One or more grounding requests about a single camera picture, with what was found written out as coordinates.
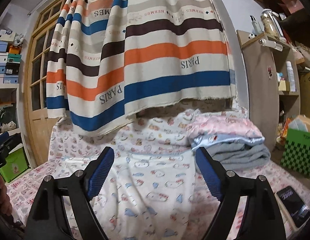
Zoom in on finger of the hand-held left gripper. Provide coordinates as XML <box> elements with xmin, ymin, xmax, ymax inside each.
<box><xmin>0</xmin><ymin>131</ymin><xmax>10</xmax><ymax>147</ymax></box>

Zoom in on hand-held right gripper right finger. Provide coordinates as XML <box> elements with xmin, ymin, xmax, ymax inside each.
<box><xmin>195</xmin><ymin>147</ymin><xmax>286</xmax><ymax>240</ymax></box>

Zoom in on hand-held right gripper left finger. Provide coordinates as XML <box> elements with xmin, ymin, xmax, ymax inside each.
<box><xmin>25</xmin><ymin>147</ymin><xmax>115</xmax><ymax>240</ymax></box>

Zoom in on white cat print pants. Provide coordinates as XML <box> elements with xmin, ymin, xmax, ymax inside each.
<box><xmin>61</xmin><ymin>151</ymin><xmax>203</xmax><ymax>240</ymax></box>

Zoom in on person's left hand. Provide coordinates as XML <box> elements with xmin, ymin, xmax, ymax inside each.
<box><xmin>0</xmin><ymin>175</ymin><xmax>13</xmax><ymax>217</ymax></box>

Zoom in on green storage box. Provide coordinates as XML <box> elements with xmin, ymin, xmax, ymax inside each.
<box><xmin>0</xmin><ymin>147</ymin><xmax>29</xmax><ymax>183</ymax></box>

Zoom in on folded pink grey blanket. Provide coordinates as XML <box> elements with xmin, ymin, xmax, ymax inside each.
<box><xmin>187</xmin><ymin>110</ymin><xmax>271</xmax><ymax>174</ymax></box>

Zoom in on wooden door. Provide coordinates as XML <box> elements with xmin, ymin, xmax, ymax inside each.
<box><xmin>23</xmin><ymin>1</ymin><xmax>73</xmax><ymax>167</ymax></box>

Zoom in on white shelf unit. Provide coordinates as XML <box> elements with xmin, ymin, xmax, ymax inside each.
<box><xmin>0</xmin><ymin>84</ymin><xmax>31</xmax><ymax>180</ymax></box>

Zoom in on white bear print sheet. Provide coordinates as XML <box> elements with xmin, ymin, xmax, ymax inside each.
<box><xmin>49</xmin><ymin>106</ymin><xmax>245</xmax><ymax>160</ymax></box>

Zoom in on brown bed headboard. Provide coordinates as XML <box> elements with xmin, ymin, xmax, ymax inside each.
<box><xmin>136</xmin><ymin>99</ymin><xmax>233</xmax><ymax>118</ymax></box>

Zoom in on pink patchwork print bed sheet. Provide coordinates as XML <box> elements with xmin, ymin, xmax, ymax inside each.
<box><xmin>6</xmin><ymin>155</ymin><xmax>310</xmax><ymax>240</ymax></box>

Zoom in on stack of shoe boxes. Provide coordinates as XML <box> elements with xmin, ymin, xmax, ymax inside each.
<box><xmin>0</xmin><ymin>29</ymin><xmax>22</xmax><ymax>84</ymax></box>

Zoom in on black smartphone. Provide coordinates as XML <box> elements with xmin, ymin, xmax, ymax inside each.
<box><xmin>275</xmin><ymin>186</ymin><xmax>310</xmax><ymax>228</ymax></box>

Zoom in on green checkered box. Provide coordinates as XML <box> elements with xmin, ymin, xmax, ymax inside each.
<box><xmin>280</xmin><ymin>127</ymin><xmax>310</xmax><ymax>178</ymax></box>

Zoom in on wooden cabinet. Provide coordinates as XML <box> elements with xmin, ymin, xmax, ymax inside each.
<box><xmin>236</xmin><ymin>30</ymin><xmax>301</xmax><ymax>150</ymax></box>

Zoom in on small plush toy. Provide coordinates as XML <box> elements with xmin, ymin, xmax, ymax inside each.
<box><xmin>14</xmin><ymin>33</ymin><xmax>26</xmax><ymax>47</ymax></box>

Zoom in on white spray bottle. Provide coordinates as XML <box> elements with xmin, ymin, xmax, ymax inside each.
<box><xmin>285</xmin><ymin>61</ymin><xmax>296</xmax><ymax>92</ymax></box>

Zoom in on striped curtain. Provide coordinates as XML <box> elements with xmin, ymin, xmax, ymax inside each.
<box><xmin>46</xmin><ymin>0</ymin><xmax>238</xmax><ymax>137</ymax></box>

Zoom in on white tube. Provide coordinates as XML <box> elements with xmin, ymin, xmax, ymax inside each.
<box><xmin>260</xmin><ymin>38</ymin><xmax>283</xmax><ymax>52</ymax></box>

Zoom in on pump bottle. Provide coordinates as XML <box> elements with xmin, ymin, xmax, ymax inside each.
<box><xmin>250</xmin><ymin>15</ymin><xmax>264</xmax><ymax>34</ymax></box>

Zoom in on glass jar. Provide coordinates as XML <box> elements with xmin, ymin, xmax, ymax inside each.
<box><xmin>260</xmin><ymin>9</ymin><xmax>283</xmax><ymax>40</ymax></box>

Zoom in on pink paper bag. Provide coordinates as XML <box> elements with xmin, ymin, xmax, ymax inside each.
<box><xmin>278</xmin><ymin>0</ymin><xmax>308</xmax><ymax>14</ymax></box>

